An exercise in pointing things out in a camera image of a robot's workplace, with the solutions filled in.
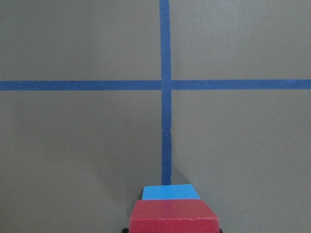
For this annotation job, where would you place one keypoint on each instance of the red wooden block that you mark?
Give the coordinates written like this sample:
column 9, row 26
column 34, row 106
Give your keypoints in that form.
column 173, row 216

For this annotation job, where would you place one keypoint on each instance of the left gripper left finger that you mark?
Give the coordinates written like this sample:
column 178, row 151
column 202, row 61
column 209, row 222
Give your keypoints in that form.
column 125, row 230

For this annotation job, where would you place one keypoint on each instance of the blue wooden block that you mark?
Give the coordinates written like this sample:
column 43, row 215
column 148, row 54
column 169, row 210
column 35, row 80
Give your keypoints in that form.
column 170, row 192

